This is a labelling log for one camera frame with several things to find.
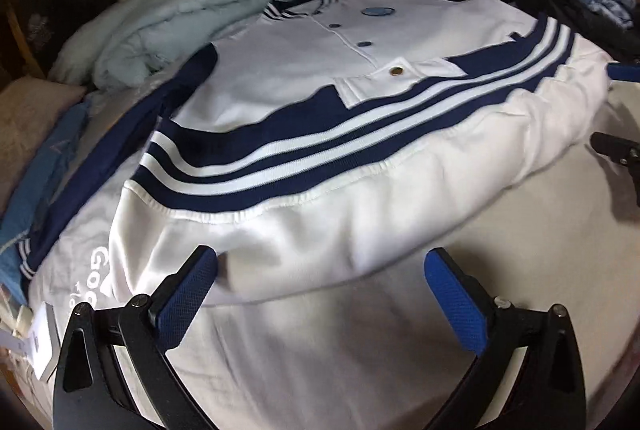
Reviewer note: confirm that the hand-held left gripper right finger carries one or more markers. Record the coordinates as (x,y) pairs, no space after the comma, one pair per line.
(455,300)

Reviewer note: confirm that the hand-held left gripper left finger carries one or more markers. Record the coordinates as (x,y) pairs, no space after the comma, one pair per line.
(185,290)

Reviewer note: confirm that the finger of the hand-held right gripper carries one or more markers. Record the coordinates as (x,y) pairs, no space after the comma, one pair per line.
(617,149)
(625,72)

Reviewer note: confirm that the white and navy striped jacket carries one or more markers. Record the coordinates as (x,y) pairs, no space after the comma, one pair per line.
(350,220)

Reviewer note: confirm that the black down jacket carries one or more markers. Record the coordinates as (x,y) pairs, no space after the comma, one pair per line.
(595,34)

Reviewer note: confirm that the grey printed bed sheet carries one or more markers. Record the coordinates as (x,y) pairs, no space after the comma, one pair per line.
(350,360)

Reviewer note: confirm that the white paper tag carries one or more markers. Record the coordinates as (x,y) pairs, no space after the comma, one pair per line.
(42,340)

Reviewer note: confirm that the blue pillow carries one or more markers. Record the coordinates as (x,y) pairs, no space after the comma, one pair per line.
(30,210)

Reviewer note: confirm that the pink pillow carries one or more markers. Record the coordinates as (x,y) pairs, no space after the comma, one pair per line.
(30,124)

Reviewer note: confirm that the wooden bed frame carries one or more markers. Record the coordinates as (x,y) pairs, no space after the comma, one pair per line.
(22,39)

